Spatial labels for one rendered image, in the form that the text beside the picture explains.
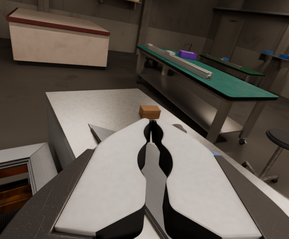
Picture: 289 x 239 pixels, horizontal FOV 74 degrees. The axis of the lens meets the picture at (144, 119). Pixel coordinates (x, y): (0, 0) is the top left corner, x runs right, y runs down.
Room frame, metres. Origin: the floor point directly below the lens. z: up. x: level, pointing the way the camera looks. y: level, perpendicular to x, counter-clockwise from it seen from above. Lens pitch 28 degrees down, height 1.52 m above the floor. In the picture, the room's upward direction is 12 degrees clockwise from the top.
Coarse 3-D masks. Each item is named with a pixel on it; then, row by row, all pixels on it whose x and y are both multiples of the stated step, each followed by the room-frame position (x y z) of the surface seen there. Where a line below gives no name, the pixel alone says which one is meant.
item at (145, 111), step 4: (140, 108) 0.91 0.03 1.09; (144, 108) 0.90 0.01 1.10; (148, 108) 0.91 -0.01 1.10; (152, 108) 0.92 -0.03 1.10; (156, 108) 0.93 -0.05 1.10; (140, 112) 0.90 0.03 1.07; (144, 112) 0.88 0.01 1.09; (148, 112) 0.89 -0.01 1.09; (152, 112) 0.90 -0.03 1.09; (156, 112) 0.91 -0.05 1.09; (140, 116) 0.89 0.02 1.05; (144, 116) 0.88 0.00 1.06; (148, 116) 0.89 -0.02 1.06; (152, 116) 0.90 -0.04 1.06; (156, 116) 0.91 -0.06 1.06
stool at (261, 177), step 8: (272, 128) 1.96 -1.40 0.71; (272, 136) 1.77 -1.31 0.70; (280, 136) 1.80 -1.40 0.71; (288, 136) 1.84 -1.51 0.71; (280, 144) 1.67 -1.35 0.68; (288, 144) 1.65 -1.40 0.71; (280, 152) 1.78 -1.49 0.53; (272, 160) 1.79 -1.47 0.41; (264, 168) 1.81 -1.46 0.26; (256, 176) 1.85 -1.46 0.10; (264, 176) 1.78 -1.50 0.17; (272, 176) 1.91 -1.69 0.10
